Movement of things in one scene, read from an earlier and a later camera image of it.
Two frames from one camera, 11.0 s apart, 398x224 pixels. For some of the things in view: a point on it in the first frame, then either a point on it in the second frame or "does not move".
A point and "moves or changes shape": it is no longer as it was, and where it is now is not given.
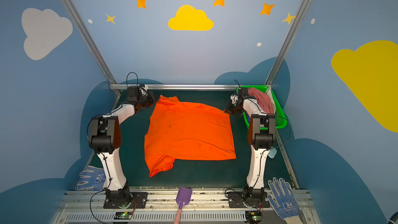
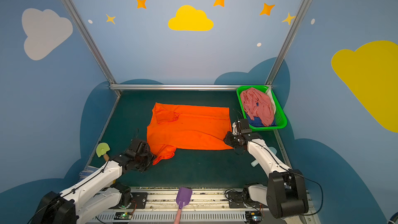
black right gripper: (231, 109) -> (235, 138)
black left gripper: (150, 100) -> (144, 154)
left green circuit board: (123, 215) does not move
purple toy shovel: (183, 198) does not move
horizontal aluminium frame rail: (190, 86) does not move
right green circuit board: (253, 217) does not move
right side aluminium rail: (286, 160) does not move
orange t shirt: (182, 130) moves or changes shape
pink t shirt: (263, 99) does not move
